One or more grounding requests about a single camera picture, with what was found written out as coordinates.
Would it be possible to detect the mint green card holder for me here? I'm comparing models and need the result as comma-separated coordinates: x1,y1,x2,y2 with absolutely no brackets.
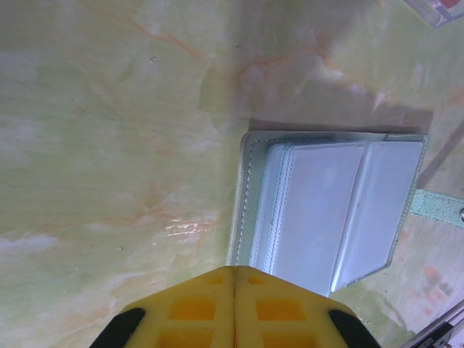
226,130,464,294

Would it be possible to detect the clear acrylic card tray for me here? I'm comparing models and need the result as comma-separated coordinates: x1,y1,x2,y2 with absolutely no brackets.
403,0,464,28

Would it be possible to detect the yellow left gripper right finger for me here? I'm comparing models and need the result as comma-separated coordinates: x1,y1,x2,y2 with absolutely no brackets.
235,266,380,348

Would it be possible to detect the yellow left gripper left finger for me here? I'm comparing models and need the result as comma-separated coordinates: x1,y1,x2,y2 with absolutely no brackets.
88,266,236,348

